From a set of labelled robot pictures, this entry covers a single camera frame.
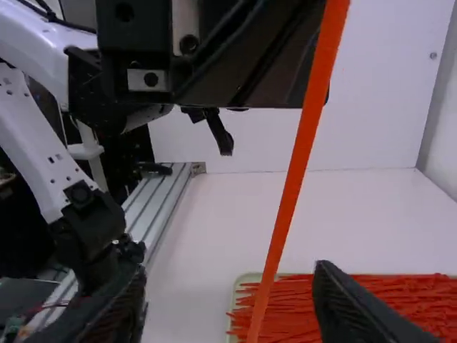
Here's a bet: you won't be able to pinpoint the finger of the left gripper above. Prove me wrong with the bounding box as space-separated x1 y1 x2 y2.
172 0 330 108

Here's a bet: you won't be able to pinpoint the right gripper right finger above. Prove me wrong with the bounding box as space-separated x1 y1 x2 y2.
311 259 442 343

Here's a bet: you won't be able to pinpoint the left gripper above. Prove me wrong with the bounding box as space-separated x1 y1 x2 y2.
95 0 176 108

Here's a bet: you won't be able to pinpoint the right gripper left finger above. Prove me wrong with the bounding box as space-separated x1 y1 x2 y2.
24 264 149 343

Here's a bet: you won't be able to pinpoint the orange cable tie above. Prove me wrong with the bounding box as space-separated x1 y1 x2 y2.
246 0 351 343

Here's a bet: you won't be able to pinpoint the pale tray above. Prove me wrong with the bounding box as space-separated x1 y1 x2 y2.
228 271 457 322

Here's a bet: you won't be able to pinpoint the silver rails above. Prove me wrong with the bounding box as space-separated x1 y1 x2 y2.
31 161 207 322

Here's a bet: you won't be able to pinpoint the row of orange cable ties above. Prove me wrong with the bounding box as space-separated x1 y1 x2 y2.
226 273 457 343

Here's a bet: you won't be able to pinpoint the black strap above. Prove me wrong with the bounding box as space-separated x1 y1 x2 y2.
180 106 236 157

